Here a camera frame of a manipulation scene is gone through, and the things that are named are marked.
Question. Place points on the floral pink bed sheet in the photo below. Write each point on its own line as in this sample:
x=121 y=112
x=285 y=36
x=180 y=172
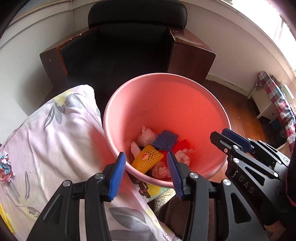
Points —
x=57 y=139

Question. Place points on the colourful printed box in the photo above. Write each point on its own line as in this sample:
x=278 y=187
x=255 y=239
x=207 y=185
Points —
x=153 y=191

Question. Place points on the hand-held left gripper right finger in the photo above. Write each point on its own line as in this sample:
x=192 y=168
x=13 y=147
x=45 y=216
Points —
x=176 y=178

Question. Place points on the small white table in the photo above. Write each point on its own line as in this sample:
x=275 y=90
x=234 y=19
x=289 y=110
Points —
x=263 y=104

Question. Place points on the plain yellow foam net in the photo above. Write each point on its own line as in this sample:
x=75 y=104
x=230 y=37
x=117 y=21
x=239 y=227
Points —
x=4 y=217

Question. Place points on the crumpled cloud-pattern wrapper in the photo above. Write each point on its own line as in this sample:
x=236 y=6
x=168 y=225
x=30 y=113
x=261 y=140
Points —
x=5 y=166

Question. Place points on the white printed plastic bag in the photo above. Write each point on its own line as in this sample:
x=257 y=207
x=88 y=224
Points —
x=161 y=170

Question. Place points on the dark brown seat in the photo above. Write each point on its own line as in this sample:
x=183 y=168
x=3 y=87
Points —
x=175 y=220

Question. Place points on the black leather wooden armchair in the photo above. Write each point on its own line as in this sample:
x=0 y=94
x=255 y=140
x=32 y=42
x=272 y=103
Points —
x=129 y=46

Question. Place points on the window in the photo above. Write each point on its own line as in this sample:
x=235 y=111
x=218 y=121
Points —
x=289 y=27

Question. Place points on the white cabinet with plaid cloth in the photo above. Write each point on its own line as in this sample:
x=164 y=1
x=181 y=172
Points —
x=282 y=104

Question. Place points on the pink plastic bucket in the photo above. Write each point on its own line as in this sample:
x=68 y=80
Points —
x=166 y=104

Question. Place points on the yellow foam net red label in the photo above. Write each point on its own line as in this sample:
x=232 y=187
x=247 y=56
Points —
x=146 y=160

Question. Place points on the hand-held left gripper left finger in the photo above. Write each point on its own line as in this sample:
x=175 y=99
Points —
x=116 y=178

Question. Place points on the white plastic ball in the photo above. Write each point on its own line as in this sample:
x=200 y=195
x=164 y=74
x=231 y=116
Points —
x=146 y=136

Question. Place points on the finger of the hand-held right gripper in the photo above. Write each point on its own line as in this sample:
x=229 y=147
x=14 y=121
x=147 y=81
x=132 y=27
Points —
x=223 y=144
x=238 y=140

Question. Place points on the blue foam net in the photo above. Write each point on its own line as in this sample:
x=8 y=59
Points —
x=165 y=140

